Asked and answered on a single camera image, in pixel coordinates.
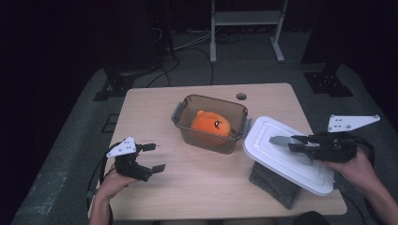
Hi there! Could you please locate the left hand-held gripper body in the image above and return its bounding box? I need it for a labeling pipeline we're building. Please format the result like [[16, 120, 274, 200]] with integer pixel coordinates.
[[106, 136, 155, 183]]

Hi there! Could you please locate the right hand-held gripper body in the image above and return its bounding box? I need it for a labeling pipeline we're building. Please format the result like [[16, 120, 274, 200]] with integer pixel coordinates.
[[309, 113, 381, 164]]

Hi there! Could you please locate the grey felt cloth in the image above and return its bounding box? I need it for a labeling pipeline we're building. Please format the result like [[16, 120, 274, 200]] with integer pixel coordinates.
[[248, 161, 303, 210]]

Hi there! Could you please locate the translucent brown storage box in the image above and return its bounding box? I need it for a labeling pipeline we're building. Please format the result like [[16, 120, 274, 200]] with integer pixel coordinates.
[[171, 94, 253, 155]]

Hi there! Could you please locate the orange plush toy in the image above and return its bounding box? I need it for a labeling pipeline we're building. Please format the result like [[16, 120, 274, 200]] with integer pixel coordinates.
[[190, 110, 234, 148]]

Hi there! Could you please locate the person's right hand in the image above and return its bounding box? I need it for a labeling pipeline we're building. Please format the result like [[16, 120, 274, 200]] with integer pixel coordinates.
[[321, 147, 377, 192]]

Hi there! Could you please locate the person's left hand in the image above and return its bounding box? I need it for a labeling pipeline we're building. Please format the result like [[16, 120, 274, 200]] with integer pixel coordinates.
[[94, 168, 141, 202]]

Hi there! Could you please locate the black stand base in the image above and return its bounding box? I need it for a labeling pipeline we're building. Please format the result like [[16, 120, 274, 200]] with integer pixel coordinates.
[[303, 62, 355, 98], [92, 62, 139, 102]]

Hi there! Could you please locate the person's dark garment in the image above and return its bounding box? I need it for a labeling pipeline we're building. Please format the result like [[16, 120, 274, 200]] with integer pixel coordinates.
[[294, 210, 331, 225]]

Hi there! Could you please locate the black tripod stand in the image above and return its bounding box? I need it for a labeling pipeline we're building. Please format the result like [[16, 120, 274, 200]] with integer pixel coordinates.
[[146, 0, 176, 62]]

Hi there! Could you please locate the white metal stand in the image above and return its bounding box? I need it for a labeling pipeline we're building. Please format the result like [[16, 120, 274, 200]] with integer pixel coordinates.
[[209, 0, 289, 65]]

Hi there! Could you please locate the left hand-held gripper cable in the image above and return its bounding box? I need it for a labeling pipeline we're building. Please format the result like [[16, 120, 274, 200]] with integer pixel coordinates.
[[99, 142, 121, 186]]

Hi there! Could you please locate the hand-held gripper cable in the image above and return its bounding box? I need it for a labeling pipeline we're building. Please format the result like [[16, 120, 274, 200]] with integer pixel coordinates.
[[353, 134, 376, 167], [99, 142, 121, 186]]

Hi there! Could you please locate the right hand-held gripper cable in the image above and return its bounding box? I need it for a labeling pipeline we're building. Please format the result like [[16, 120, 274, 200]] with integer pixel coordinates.
[[353, 134, 376, 167]]

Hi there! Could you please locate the thin black cable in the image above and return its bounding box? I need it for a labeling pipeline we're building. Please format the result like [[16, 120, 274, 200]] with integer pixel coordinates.
[[341, 191, 367, 225]]

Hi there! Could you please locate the black floor cable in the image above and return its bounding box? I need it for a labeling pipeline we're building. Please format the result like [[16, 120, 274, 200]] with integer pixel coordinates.
[[184, 46, 216, 86]]

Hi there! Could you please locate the light grey floor cable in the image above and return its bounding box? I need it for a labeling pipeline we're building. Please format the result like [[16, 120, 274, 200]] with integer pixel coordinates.
[[173, 31, 214, 51]]

